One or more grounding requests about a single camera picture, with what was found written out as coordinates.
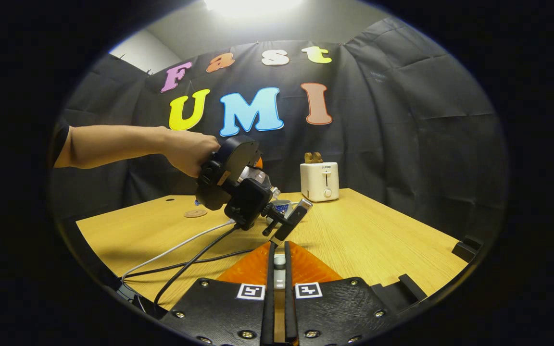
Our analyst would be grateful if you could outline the black backdrop cloth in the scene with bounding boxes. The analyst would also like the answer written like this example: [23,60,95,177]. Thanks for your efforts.
[49,17,508,241]

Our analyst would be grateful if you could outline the white toaster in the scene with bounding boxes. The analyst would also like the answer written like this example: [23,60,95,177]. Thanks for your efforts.
[300,162,340,202]

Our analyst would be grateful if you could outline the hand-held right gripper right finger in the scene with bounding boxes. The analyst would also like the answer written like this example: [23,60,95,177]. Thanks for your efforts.
[284,241,401,346]

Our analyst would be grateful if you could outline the black plastic bracket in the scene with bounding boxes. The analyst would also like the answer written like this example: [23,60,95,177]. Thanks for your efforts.
[452,236,482,263]

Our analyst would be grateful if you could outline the thin black cable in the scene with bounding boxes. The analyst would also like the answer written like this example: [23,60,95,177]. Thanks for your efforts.
[122,247,261,280]

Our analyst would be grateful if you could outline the black shirt sleeve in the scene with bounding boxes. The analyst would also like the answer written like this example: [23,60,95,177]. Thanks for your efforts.
[52,119,71,168]

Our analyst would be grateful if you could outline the thick black cable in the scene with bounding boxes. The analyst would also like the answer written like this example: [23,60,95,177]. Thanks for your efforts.
[153,226,239,308]

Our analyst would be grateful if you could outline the clear plastic water bottle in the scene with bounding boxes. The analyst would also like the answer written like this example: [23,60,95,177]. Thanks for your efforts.
[239,163,281,201]

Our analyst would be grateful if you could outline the ceiling light panel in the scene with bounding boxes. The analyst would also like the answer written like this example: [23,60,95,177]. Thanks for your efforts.
[205,0,304,15]

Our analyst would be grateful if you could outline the white blue-flowered teacup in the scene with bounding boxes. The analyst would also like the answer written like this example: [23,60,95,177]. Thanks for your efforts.
[265,198,302,226]

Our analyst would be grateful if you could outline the white cable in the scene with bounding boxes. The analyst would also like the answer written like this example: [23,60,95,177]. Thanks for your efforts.
[121,219,236,313]

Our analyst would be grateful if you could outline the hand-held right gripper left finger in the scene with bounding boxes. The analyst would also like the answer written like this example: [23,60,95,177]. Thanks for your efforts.
[162,241,276,346]

